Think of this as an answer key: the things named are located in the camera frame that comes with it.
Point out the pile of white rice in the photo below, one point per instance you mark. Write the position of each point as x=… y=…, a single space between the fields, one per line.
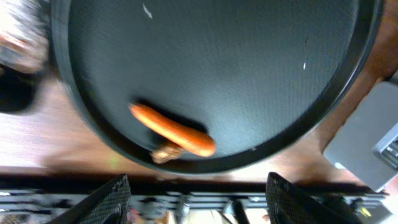
x=25 y=26

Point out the black rectangular bin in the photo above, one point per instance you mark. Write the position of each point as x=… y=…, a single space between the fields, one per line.
x=18 y=90

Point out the black round tray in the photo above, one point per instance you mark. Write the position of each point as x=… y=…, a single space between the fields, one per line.
x=256 y=76

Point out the orange carrot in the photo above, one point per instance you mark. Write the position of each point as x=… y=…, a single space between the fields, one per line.
x=191 y=140

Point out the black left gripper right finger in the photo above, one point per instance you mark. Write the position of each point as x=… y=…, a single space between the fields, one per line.
x=287 y=204

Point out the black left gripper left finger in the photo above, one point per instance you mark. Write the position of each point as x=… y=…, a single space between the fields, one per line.
x=106 y=205

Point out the brown food scrap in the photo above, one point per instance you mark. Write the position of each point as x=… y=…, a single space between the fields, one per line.
x=167 y=152

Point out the grey dishwasher rack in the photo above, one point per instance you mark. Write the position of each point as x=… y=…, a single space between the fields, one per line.
x=366 y=145

